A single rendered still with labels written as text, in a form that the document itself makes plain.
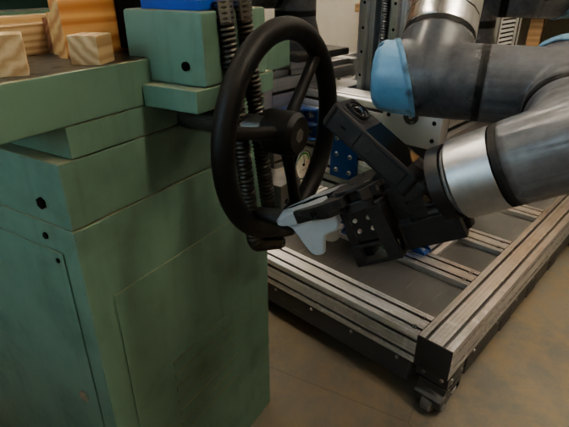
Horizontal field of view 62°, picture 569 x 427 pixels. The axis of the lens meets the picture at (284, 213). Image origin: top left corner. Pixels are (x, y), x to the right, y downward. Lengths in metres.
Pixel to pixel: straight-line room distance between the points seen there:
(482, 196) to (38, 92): 0.46
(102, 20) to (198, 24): 0.17
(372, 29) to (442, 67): 0.86
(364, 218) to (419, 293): 0.92
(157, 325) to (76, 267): 0.20
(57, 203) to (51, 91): 0.14
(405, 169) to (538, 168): 0.11
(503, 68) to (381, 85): 0.11
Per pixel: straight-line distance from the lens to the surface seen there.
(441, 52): 0.50
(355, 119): 0.47
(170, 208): 0.76
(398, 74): 0.50
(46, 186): 0.65
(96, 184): 0.65
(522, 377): 1.55
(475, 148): 0.43
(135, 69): 0.67
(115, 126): 0.66
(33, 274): 0.78
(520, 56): 0.50
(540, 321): 1.78
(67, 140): 0.62
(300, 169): 0.95
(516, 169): 0.42
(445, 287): 1.44
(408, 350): 1.26
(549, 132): 0.41
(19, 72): 0.60
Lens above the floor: 0.99
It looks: 26 degrees down
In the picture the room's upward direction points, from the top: straight up
